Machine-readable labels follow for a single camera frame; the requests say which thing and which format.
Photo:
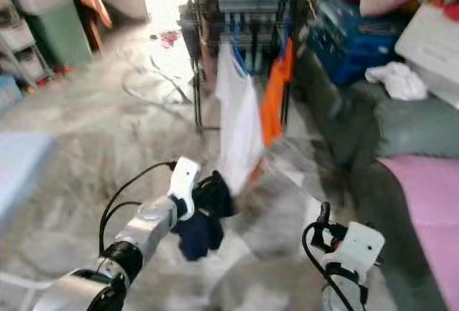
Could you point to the dark green sofa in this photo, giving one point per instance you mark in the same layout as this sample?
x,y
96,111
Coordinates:
x,y
351,146

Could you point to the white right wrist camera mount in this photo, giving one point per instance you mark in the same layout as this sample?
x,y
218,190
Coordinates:
x,y
362,246

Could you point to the navy blue shirt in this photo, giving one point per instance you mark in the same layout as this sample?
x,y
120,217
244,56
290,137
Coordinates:
x,y
197,239

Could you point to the white t-shirt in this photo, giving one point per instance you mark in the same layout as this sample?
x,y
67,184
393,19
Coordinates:
x,y
240,117

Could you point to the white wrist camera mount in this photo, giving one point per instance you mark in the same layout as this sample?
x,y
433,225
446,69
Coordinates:
x,y
362,246
186,178

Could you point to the purple armchair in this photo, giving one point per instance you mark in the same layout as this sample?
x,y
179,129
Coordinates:
x,y
186,31

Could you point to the white plastic box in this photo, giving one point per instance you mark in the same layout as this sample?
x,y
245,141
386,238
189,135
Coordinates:
x,y
430,49

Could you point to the pink cloth heap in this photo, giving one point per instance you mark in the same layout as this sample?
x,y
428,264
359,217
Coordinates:
x,y
171,39

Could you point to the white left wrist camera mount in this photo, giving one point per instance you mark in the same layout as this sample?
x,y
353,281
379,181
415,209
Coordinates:
x,y
186,178

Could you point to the white folding table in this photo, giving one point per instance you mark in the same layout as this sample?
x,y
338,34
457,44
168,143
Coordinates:
x,y
21,175

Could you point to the white crumpled cloth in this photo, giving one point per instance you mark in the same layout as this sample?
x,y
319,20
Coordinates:
x,y
398,82

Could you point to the grey drawer storage rack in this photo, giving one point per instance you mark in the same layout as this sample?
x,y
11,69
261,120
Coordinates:
x,y
25,39

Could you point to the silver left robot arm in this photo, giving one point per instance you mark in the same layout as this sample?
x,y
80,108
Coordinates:
x,y
147,221

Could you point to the black metal drying rack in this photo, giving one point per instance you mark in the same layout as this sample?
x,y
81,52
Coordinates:
x,y
197,74

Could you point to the green white storage bin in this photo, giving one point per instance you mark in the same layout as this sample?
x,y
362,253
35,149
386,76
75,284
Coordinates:
x,y
64,35

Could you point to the orange t-shirt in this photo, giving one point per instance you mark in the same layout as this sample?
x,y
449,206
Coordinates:
x,y
274,103

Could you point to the pink cushion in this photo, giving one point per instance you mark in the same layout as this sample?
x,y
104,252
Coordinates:
x,y
430,203

